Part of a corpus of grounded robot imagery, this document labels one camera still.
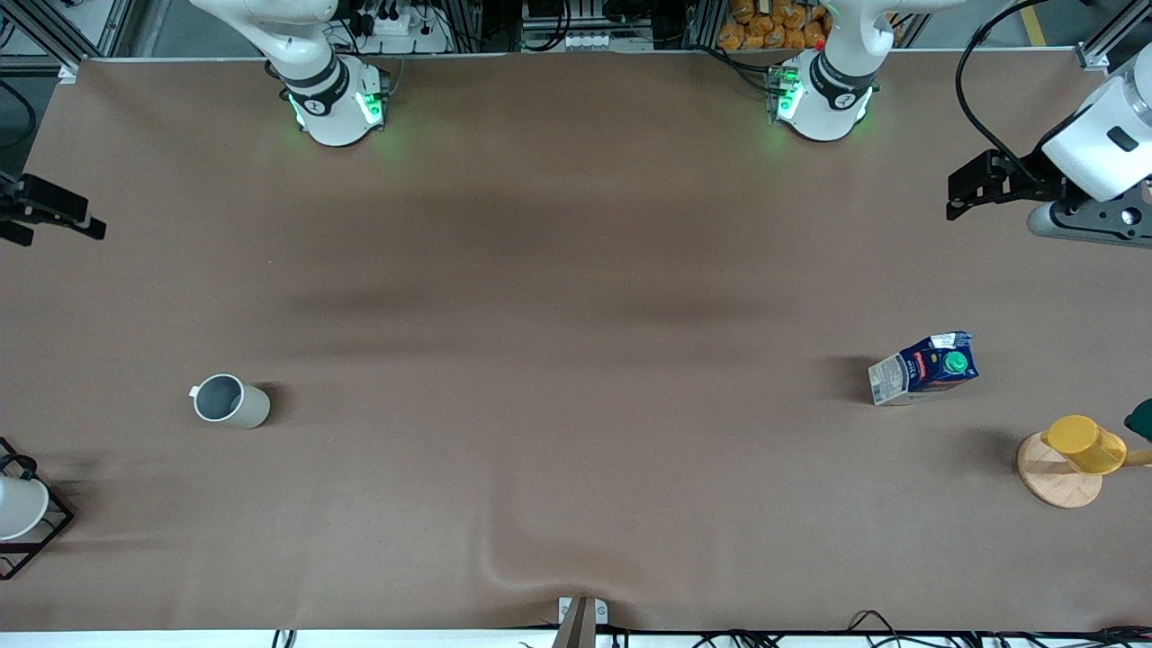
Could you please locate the blue white milk carton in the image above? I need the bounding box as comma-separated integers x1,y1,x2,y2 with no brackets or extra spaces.
868,330,980,407

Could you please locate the aluminium frame profile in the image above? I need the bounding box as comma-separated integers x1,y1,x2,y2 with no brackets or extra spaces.
1075,0,1152,72

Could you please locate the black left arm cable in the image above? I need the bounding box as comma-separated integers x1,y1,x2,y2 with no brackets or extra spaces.
955,0,1056,185

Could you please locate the brown table cover sheet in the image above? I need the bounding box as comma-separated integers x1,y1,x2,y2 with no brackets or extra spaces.
0,47,1152,633

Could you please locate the white power strip with plugs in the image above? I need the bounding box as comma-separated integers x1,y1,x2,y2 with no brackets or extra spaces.
346,0,453,55

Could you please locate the black wire rack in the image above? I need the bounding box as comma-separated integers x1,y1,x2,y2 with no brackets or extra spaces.
0,437,76,581

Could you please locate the grey ceramic cup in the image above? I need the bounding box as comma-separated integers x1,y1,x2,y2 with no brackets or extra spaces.
188,373,272,430

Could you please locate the bag of orange bread rolls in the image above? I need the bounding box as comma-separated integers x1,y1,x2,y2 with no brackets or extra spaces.
716,0,834,51

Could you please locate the yellow cup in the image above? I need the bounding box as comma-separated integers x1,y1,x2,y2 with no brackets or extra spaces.
1041,414,1129,475

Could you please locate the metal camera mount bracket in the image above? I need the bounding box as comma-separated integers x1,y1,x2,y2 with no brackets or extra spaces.
551,596,609,648

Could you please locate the round wooden mug stand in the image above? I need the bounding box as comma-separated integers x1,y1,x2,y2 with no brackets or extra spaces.
1017,430,1152,510

